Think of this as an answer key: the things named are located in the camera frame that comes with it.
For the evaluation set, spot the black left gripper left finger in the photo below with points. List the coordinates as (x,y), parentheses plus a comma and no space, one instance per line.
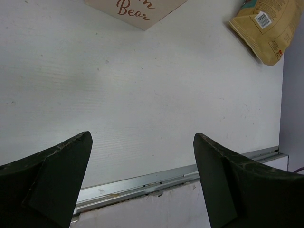
(41,190)

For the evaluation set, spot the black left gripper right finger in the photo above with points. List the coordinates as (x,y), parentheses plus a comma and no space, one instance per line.
(242,193)

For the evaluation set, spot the large tan chip bag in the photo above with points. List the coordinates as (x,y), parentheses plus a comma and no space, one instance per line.
(268,26)

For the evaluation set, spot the beige paper gift bag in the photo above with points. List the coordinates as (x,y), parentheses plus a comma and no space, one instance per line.
(142,14)

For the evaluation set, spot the white cardboard front panel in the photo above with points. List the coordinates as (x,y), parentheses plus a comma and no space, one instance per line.
(147,209)

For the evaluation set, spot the aluminium table front rail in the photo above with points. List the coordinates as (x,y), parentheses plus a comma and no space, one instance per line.
(166,183)

